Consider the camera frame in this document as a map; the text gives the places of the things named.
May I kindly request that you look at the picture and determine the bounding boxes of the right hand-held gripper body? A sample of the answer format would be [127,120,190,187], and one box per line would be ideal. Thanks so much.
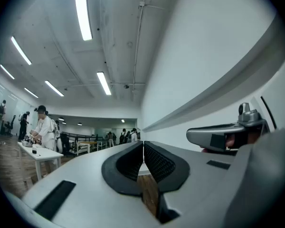
[186,102,271,156]

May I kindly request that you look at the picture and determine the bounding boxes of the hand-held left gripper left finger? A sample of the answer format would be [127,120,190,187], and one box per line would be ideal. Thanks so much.
[21,140,162,228]

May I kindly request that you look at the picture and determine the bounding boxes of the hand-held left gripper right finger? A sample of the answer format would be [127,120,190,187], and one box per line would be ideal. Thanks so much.
[143,140,238,228]

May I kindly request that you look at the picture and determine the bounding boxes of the person's right hand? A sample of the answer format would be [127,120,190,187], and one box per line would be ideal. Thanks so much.
[224,132,238,149]

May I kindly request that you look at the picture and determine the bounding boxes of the wooden top table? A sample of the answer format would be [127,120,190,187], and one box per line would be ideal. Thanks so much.
[76,141,100,156]

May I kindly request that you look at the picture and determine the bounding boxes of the black metal railing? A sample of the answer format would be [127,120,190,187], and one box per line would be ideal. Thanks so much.
[61,131,109,154]

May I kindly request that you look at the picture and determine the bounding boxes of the white table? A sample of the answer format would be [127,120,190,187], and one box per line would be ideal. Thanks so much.
[17,141,64,181]

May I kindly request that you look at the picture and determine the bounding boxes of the white ceiling conduit pipe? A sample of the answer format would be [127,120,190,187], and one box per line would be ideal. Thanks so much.
[132,0,166,102]

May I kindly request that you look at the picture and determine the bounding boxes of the ceiling strip lights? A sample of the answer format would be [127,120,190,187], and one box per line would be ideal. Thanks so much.
[0,0,112,98]

